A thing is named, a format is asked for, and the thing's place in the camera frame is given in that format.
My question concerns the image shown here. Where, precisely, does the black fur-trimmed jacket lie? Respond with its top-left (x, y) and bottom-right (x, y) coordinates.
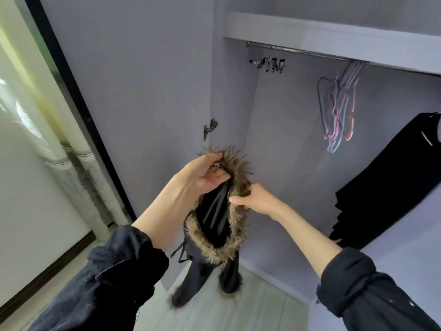
top-left (170, 147), bottom-right (254, 308)

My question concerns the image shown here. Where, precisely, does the grey wardrobe shelf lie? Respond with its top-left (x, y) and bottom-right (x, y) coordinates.
top-left (224, 11), bottom-right (441, 75)

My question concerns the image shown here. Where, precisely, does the light grey wardrobe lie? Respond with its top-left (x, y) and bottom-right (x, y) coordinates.
top-left (21, 0), bottom-right (441, 331)

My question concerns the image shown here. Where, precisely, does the person's right forearm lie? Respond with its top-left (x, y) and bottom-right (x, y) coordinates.
top-left (272, 200), bottom-right (441, 331)

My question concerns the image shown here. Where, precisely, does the cluster of metal clips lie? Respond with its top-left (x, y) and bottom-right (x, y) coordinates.
top-left (249, 57), bottom-right (286, 74)

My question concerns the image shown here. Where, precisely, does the person's right hand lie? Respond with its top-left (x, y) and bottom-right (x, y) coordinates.
top-left (229, 183), bottom-right (280, 219)

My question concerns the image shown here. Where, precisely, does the white wire hanger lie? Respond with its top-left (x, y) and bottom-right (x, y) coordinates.
top-left (420, 114), bottom-right (441, 147)

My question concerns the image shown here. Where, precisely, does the person's left hand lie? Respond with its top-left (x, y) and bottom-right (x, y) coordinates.
top-left (175, 153), bottom-right (232, 204)

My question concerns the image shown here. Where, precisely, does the bunch of pastel hangers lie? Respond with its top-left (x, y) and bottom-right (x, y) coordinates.
top-left (317, 60), bottom-right (366, 154)

